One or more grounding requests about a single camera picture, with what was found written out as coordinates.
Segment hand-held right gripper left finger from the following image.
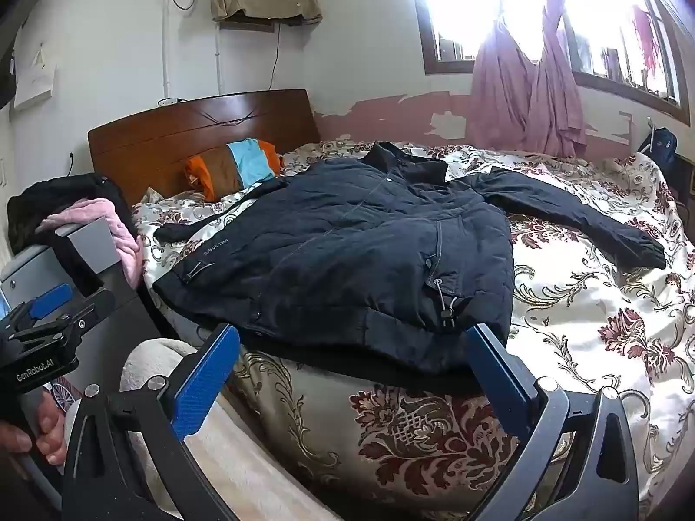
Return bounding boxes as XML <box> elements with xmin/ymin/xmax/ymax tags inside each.
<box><xmin>62</xmin><ymin>324</ymin><xmax>242</xmax><ymax>521</ymax></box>

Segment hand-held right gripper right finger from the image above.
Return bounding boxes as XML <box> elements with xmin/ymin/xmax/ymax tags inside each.
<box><xmin>466</xmin><ymin>324</ymin><xmax>640</xmax><ymax>521</ymax></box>

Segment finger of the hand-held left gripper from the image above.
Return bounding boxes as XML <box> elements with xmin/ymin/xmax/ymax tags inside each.
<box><xmin>33</xmin><ymin>289</ymin><xmax>116</xmax><ymax>349</ymax></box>
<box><xmin>5</xmin><ymin>282</ymin><xmax>74</xmax><ymax>337</ymax></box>

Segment dark navy jacket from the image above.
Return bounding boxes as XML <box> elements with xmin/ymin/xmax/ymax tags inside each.
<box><xmin>153</xmin><ymin>141</ymin><xmax>668</xmax><ymax>375</ymax></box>

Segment red hanging clothes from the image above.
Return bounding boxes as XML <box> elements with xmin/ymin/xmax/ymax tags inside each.
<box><xmin>631</xmin><ymin>4</ymin><xmax>662</xmax><ymax>67</ymax></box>

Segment person's left hand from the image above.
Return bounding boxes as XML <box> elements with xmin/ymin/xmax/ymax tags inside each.
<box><xmin>0</xmin><ymin>388</ymin><xmax>69</xmax><ymax>468</ymax></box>

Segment grey nightstand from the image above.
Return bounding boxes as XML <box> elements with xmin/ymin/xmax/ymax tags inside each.
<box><xmin>0</xmin><ymin>216</ymin><xmax>164</xmax><ymax>370</ymax></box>

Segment pink fluffy garment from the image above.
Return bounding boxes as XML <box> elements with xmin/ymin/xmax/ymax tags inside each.
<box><xmin>35</xmin><ymin>198</ymin><xmax>143</xmax><ymax>290</ymax></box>

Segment black clothing pile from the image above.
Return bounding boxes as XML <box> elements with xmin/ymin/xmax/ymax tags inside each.
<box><xmin>7</xmin><ymin>172</ymin><xmax>131</xmax><ymax>253</ymax></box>

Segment floral bedspread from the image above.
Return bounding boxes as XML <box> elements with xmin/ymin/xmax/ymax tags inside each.
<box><xmin>130</xmin><ymin>138</ymin><xmax>695</xmax><ymax>521</ymax></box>

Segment wooden headboard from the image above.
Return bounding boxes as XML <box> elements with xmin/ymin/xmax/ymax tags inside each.
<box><xmin>88</xmin><ymin>89</ymin><xmax>321</xmax><ymax>208</ymax></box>

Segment orange brown blue striped pillow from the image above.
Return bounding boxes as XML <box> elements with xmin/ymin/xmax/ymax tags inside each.
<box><xmin>183</xmin><ymin>139</ymin><xmax>283</xmax><ymax>203</ymax></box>

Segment pink curtain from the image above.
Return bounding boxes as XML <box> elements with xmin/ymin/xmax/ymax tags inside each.
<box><xmin>467</xmin><ymin>0</ymin><xmax>590</xmax><ymax>158</ymax></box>

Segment blue backpack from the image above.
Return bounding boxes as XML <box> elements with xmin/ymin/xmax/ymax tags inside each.
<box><xmin>638</xmin><ymin>127</ymin><xmax>678</xmax><ymax>167</ymax></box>

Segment brown framed window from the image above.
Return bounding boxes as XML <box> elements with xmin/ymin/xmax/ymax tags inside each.
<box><xmin>404</xmin><ymin>0</ymin><xmax>690</xmax><ymax>125</ymax></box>

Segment white wall paper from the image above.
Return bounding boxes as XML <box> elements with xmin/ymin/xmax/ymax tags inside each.
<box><xmin>13</xmin><ymin>43</ymin><xmax>58</xmax><ymax>112</ymax></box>

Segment black hanging cable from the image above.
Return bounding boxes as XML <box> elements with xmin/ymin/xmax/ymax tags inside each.
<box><xmin>268</xmin><ymin>22</ymin><xmax>283</xmax><ymax>91</ymax></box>

